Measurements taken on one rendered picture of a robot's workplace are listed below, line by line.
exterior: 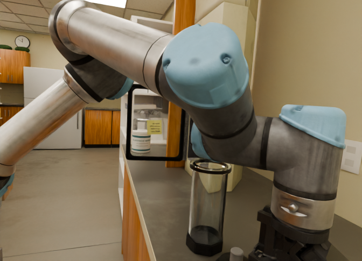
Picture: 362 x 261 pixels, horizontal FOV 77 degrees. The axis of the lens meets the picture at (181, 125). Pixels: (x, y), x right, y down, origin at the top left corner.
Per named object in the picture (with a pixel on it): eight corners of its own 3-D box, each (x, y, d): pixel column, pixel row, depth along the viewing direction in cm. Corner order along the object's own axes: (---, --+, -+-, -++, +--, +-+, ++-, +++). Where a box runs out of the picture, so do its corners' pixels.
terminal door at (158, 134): (182, 161, 125) (187, 87, 120) (125, 160, 121) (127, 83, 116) (182, 161, 126) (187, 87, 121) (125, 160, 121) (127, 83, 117)
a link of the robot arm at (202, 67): (56, -26, 47) (275, 9, 19) (91, 20, 56) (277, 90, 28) (13, 11, 45) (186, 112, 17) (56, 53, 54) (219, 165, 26)
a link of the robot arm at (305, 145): (278, 104, 35) (345, 107, 31) (270, 173, 36) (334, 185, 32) (271, 103, 28) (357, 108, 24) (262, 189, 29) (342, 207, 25)
